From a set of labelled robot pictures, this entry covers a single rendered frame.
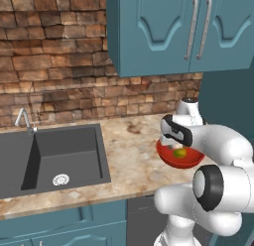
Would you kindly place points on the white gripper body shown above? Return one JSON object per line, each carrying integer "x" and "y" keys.
{"x": 168, "y": 140}

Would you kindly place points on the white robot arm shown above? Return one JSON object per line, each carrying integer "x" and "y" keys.
{"x": 228, "y": 147}

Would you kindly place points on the green lime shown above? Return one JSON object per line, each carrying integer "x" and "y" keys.
{"x": 180, "y": 153}

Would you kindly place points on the red bowl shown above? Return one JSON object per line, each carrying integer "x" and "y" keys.
{"x": 185, "y": 161}

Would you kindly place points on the dark teal tall cabinet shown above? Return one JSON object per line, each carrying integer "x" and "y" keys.
{"x": 228, "y": 98}

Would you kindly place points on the grey dishwasher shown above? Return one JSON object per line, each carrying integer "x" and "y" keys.
{"x": 140, "y": 220}

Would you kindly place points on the dark grey sink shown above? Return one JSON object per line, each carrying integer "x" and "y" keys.
{"x": 63, "y": 157}

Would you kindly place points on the teal base cupboard door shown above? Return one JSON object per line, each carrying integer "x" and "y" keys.
{"x": 86, "y": 238}

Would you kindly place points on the teal drawer front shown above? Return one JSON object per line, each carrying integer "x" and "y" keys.
{"x": 66, "y": 218}

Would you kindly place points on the silver tap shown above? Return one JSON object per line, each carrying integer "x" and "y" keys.
{"x": 24, "y": 117}

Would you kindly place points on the teal wall cupboard door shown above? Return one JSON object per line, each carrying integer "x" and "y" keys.
{"x": 155, "y": 28}
{"x": 231, "y": 28}

